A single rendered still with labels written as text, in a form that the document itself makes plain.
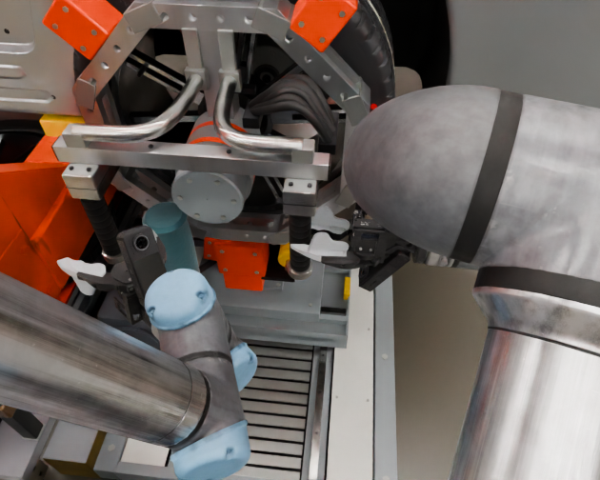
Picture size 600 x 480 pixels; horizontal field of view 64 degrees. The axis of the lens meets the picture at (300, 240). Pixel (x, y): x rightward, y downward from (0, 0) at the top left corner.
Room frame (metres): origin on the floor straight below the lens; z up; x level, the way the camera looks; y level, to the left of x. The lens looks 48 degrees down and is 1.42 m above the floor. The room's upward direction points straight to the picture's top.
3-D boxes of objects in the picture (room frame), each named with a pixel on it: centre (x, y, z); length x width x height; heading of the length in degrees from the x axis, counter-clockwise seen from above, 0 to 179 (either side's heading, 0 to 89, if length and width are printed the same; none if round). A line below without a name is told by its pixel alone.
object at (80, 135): (0.68, 0.26, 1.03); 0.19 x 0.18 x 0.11; 174
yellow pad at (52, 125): (1.09, 0.58, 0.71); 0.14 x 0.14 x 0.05; 84
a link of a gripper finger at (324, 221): (0.56, -0.04, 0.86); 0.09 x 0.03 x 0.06; 75
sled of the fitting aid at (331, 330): (0.95, 0.09, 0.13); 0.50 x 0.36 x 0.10; 84
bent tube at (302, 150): (0.65, 0.06, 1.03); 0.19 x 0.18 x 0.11; 174
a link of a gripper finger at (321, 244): (0.50, -0.03, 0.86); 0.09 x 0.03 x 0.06; 92
